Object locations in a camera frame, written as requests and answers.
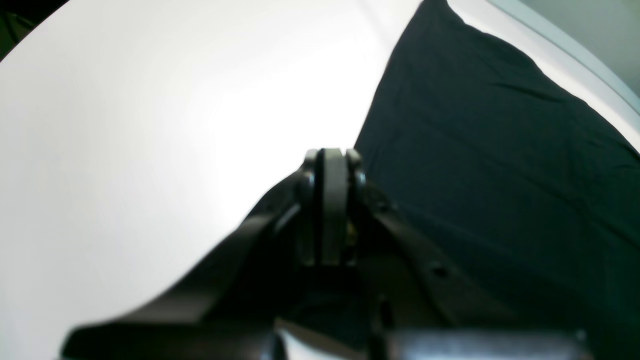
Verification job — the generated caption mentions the black T-shirt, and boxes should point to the black T-shirt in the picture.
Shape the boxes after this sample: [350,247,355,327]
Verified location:
[280,0,640,360]

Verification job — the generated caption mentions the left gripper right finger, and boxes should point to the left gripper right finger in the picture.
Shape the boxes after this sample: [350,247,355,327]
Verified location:
[322,148,591,360]

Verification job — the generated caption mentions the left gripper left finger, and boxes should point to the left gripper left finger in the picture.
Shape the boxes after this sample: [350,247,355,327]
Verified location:
[61,149,323,360]

